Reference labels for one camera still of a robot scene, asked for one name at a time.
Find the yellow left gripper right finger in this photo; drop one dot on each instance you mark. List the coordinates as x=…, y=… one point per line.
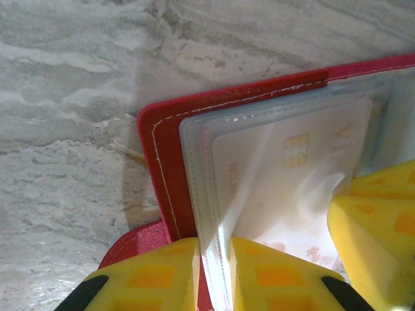
x=279, y=278

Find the white chip card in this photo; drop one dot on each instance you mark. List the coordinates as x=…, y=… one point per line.
x=259, y=162

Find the red card holder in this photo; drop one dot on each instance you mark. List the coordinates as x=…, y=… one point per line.
x=162, y=145

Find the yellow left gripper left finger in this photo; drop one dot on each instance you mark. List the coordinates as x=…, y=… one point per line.
x=149, y=278

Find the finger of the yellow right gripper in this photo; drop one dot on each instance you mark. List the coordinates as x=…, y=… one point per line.
x=389, y=181
x=373, y=243

